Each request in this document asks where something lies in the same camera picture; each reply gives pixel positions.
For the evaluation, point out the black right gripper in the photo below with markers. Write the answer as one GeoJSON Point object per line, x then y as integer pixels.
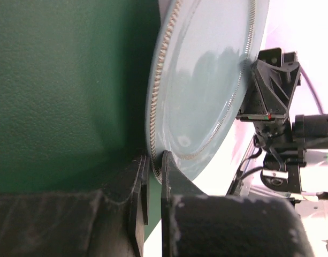
{"type": "Point", "coordinates": [296, 159]}

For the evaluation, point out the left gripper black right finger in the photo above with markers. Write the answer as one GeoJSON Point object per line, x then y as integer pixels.
{"type": "Point", "coordinates": [196, 224]}

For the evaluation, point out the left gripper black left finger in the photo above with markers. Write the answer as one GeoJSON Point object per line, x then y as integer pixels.
{"type": "Point", "coordinates": [104, 222]}

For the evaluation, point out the dark green placemat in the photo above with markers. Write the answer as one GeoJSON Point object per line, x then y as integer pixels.
{"type": "Point", "coordinates": [73, 84]}

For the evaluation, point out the teal ceramic plate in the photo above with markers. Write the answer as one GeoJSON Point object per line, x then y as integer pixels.
{"type": "Point", "coordinates": [199, 75]}

